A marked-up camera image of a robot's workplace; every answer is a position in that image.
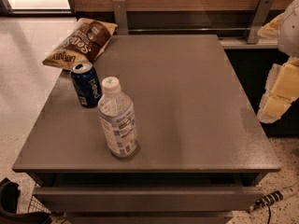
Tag clear plastic water bottle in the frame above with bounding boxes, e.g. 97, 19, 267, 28
97, 77, 138, 158

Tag wire basket on floor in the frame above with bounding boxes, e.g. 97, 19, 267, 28
27, 195, 50, 214

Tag grey metal bracket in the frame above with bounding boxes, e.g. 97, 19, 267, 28
113, 0, 129, 35
246, 0, 274, 45

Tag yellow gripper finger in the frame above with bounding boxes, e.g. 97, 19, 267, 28
257, 13, 283, 38
257, 58, 299, 123

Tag striped cable sleeve on floor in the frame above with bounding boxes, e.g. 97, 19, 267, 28
248, 184, 299, 214

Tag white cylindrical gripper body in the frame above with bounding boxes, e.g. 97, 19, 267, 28
278, 0, 299, 57

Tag dark bag on floor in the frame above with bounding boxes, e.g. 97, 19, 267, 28
0, 178, 51, 224

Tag brown chip bag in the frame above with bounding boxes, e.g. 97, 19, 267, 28
43, 18, 118, 70

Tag blue Pepsi soda can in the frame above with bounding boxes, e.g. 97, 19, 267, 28
70, 62, 102, 107

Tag grey drawer cabinet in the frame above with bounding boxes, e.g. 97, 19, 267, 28
13, 35, 280, 224

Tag left grey metal bracket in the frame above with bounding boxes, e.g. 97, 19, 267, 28
113, 0, 129, 35

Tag right grey metal bracket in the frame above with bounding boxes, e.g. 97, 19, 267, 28
246, 0, 274, 45

